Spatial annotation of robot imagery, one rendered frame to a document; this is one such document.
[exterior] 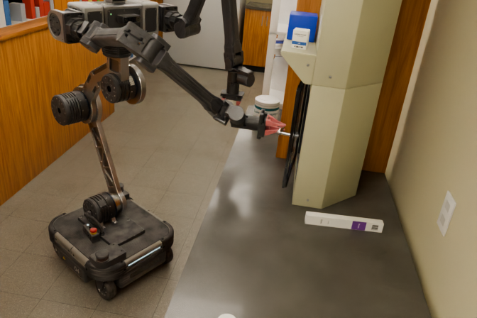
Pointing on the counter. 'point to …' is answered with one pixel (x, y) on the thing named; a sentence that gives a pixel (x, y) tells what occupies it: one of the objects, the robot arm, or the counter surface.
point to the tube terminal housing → (343, 93)
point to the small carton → (300, 38)
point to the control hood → (300, 59)
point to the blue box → (299, 20)
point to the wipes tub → (267, 102)
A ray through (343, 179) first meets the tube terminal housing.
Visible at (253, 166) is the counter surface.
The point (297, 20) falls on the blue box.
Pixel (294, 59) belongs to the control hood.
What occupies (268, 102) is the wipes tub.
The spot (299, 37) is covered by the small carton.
